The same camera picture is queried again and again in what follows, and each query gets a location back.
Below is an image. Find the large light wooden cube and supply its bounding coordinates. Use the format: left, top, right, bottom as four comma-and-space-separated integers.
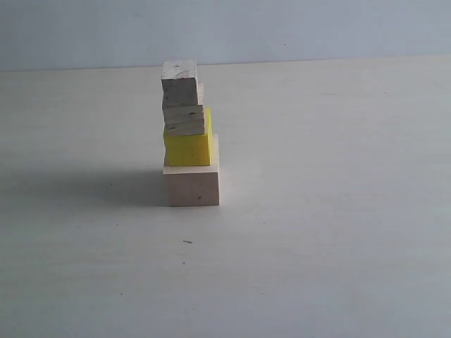
163, 134, 220, 207

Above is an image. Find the yellow cube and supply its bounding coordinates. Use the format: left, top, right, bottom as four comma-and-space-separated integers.
163, 107, 214, 167

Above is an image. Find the medium layered wooden cube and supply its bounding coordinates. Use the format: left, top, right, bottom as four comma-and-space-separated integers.
162, 82, 206, 136

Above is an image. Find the small wooden cube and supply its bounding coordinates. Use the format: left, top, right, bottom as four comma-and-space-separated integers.
161, 60, 199, 106

